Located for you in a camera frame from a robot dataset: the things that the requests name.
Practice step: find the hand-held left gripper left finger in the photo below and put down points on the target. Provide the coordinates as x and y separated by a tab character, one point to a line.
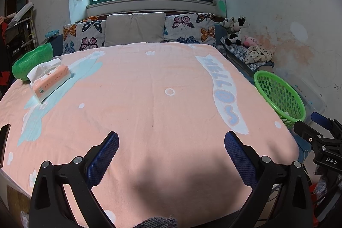
105	156

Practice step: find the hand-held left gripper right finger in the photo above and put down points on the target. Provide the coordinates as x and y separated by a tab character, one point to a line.
239	158

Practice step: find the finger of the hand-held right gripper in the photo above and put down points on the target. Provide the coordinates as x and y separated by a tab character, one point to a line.
320	118
307	131

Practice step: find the green mesh basket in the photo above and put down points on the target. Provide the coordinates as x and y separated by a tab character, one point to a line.
269	89

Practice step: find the pink printed blanket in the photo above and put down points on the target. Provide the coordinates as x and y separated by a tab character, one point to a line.
149	99

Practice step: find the patterned cream cloth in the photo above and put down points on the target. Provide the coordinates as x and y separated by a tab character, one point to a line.
257	54

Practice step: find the pink tissue pack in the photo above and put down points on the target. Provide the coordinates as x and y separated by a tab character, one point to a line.
50	81

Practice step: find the dark phone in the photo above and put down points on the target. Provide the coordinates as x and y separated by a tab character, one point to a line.
4	142

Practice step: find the pink plush toy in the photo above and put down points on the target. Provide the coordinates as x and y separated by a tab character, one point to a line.
251	41

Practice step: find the black white cow plush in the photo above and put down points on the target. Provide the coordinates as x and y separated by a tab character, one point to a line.
237	30

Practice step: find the green foam wrap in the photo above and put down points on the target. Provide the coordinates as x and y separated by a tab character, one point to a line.
29	59

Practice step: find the small butterfly print cushion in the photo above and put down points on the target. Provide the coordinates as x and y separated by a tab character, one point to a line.
80	35

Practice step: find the beige cushion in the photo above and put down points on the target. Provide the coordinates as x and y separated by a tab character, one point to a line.
133	29

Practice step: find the teal pack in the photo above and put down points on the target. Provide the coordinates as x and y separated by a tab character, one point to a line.
52	33

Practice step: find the grey white plush toy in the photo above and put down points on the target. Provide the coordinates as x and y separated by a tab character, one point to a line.
227	22

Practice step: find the large butterfly print cushion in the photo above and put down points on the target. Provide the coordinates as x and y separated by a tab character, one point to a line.
187	27

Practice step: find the hanging orange red clothes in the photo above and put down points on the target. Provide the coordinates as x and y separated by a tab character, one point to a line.
3	57

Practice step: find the metal shelf rack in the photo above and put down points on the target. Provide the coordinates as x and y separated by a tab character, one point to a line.
24	27

